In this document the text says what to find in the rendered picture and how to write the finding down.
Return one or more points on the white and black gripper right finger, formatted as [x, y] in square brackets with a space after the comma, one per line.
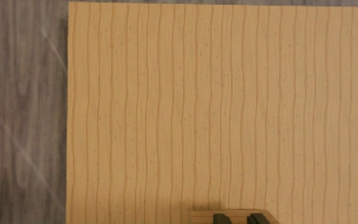
[257, 218]

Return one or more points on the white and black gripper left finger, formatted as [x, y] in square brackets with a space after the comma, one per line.
[221, 219]

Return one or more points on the tan wooden bench board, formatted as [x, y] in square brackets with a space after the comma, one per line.
[175, 108]

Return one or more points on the small light wooden block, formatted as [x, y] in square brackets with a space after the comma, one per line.
[236, 216]

